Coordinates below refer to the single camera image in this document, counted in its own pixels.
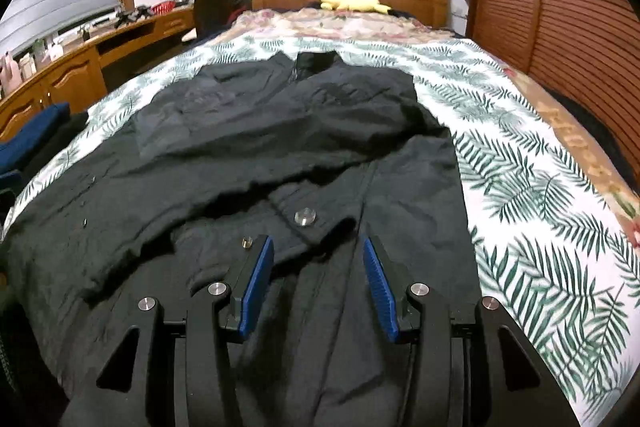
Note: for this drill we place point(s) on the dark wooden chair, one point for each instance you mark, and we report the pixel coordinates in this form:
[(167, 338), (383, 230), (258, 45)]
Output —
[(215, 7)]

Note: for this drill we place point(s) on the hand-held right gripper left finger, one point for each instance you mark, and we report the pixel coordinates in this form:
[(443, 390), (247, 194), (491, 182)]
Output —
[(257, 287)]

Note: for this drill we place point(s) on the leaf print blanket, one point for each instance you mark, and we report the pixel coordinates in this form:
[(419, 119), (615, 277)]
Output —
[(525, 187)]

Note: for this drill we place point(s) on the wooden louvered wardrobe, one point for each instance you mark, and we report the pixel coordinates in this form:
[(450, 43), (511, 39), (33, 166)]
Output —
[(575, 17)]

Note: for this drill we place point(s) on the red basket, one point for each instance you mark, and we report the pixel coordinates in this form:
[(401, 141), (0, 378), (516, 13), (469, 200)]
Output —
[(162, 8)]

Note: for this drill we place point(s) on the navy folded garment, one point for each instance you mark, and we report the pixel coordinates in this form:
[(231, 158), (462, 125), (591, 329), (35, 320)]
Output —
[(30, 132)]

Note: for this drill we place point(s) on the black tripod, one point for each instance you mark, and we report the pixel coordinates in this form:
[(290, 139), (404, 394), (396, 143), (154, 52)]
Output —
[(132, 14)]

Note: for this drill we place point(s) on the wooden desk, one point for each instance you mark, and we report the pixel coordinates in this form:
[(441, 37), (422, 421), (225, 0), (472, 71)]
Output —
[(70, 79)]

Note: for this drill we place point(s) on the pink bottle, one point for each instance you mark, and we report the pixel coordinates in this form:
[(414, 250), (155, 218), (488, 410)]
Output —
[(7, 74)]

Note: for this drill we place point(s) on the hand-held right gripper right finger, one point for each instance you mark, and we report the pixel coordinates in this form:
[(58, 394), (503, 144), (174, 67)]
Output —
[(380, 292)]

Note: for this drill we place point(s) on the floral blanket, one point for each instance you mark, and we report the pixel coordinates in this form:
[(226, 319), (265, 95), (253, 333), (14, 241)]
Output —
[(310, 22)]

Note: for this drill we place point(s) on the black jacket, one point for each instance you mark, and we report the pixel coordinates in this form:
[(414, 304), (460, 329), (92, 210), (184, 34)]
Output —
[(280, 147)]

